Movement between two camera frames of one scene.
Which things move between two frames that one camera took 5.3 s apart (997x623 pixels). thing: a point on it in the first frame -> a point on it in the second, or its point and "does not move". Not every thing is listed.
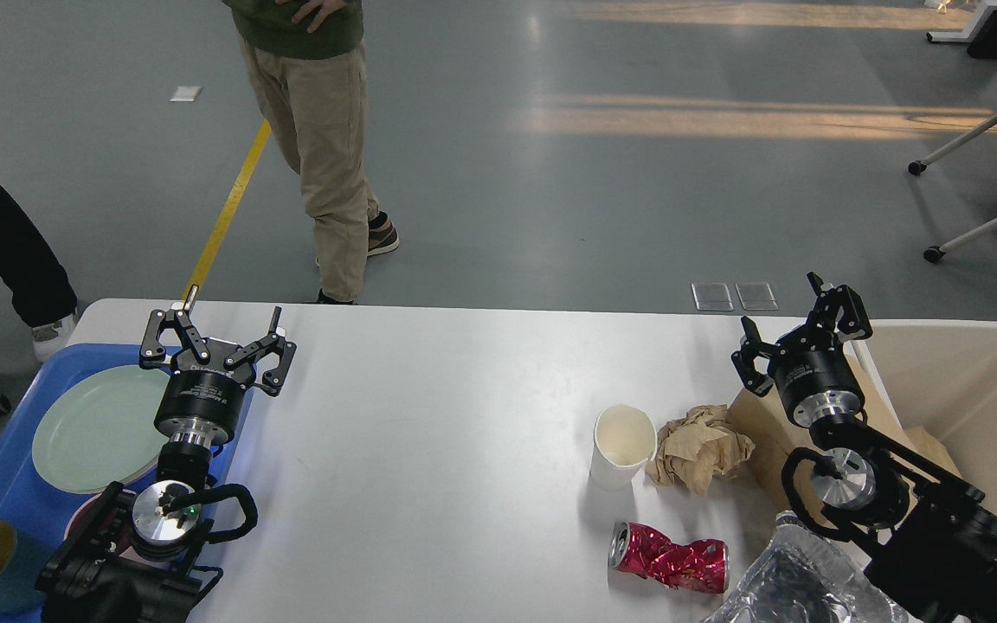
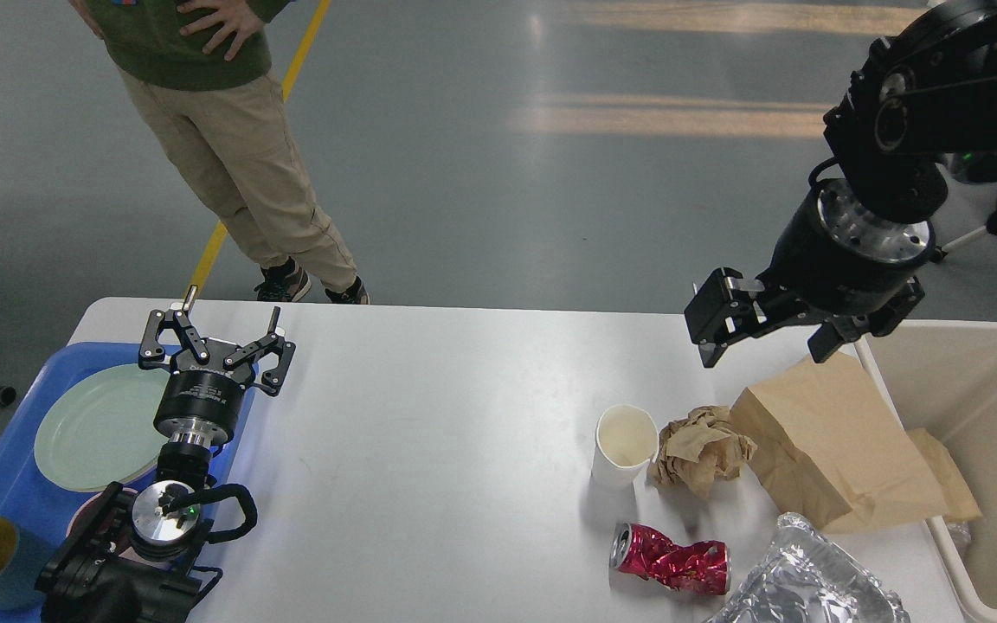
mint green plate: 97,433 does not move
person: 304,56 -> 201,69
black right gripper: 815,379 -> 842,260
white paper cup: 625,440 does not move
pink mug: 124,537 does not move
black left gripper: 203,403 does not move
